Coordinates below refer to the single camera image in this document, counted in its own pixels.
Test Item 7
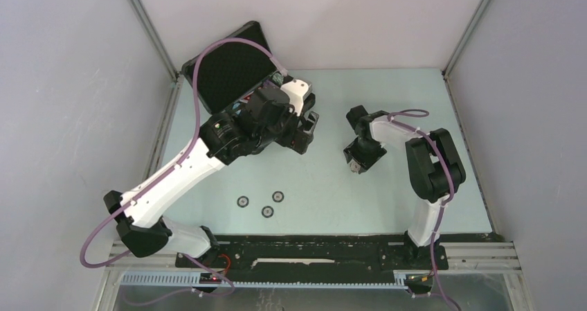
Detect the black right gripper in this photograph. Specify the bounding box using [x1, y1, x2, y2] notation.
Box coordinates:
[343, 136, 388, 174]

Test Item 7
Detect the grey white poker chip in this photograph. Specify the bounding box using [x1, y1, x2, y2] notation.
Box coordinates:
[350, 162, 361, 173]

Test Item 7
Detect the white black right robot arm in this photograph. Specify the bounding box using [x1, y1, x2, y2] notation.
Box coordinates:
[343, 105, 466, 268]

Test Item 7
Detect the black poker set case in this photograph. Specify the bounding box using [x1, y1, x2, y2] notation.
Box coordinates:
[181, 21, 316, 155]

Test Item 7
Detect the green blue chip row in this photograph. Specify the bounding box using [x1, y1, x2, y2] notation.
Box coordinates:
[270, 72, 285, 87]

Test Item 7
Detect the blue poker chip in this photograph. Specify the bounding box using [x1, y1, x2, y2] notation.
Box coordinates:
[237, 196, 250, 208]
[271, 190, 285, 203]
[261, 206, 274, 218]

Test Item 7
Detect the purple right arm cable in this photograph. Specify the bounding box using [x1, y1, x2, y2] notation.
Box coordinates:
[387, 109, 462, 311]

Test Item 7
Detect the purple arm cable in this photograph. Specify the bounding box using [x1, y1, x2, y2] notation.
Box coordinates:
[387, 109, 462, 311]
[79, 37, 289, 308]

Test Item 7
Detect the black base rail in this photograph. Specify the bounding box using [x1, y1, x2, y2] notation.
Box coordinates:
[198, 234, 449, 284]

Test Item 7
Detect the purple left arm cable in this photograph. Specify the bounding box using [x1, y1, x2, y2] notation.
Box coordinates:
[79, 37, 289, 308]

